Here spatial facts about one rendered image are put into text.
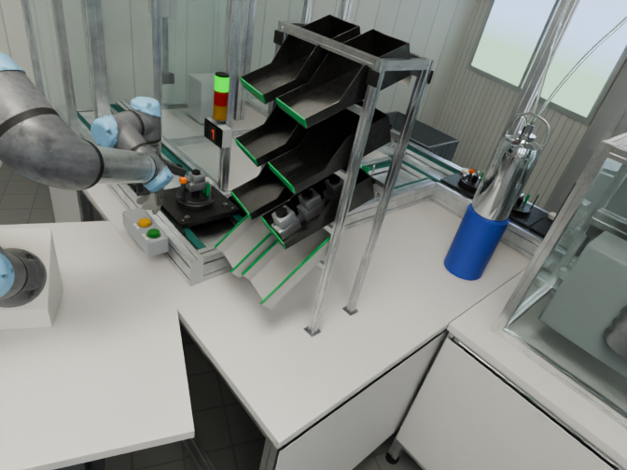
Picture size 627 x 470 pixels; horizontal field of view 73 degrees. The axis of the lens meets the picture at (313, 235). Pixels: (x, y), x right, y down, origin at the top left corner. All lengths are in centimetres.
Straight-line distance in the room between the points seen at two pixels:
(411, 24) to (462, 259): 347
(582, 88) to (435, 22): 166
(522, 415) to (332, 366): 64
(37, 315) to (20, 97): 67
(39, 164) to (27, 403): 61
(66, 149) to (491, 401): 140
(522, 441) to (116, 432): 120
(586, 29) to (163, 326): 380
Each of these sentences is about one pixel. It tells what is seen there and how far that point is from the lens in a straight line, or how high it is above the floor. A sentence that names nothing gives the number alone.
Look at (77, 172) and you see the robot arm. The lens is 84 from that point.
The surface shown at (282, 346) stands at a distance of 128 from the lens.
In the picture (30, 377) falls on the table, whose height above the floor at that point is 86.
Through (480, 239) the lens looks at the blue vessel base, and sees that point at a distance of 168.
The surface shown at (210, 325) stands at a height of 86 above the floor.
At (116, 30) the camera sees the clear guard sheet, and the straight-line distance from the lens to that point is 264.
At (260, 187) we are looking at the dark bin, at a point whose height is 122.
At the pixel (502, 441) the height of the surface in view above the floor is 59.
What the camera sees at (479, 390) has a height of 71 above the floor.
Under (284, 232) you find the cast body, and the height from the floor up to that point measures 122.
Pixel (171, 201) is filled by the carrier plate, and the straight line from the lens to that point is 165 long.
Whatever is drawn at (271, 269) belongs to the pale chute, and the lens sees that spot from 124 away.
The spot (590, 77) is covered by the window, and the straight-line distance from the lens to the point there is 413.
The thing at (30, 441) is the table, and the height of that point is 86.
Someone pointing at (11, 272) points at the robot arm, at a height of 112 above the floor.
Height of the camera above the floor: 182
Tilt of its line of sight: 33 degrees down
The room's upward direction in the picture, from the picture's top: 12 degrees clockwise
